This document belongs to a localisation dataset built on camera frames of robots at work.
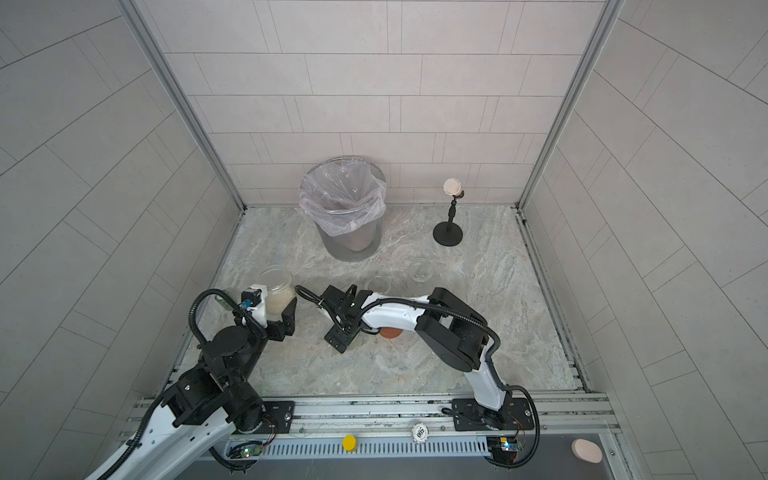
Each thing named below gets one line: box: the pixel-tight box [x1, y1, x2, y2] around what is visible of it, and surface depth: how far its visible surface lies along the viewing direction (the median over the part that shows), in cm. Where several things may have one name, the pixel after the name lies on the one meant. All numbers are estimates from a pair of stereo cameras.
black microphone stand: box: [432, 190, 465, 247], surface depth 110 cm
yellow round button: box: [342, 434, 357, 452], surface depth 65 cm
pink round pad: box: [571, 438, 603, 464], surface depth 68 cm
